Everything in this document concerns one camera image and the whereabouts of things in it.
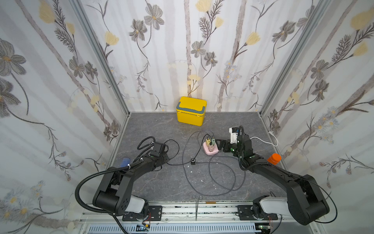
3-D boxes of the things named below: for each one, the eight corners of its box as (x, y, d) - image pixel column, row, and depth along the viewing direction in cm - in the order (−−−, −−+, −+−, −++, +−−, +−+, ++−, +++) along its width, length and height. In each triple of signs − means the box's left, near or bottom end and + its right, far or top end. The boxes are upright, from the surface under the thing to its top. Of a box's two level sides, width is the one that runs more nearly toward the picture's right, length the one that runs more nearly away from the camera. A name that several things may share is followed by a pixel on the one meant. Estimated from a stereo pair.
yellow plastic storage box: (176, 124, 116) (175, 111, 104) (182, 108, 128) (181, 94, 116) (202, 128, 113) (204, 115, 101) (206, 111, 125) (207, 98, 113)
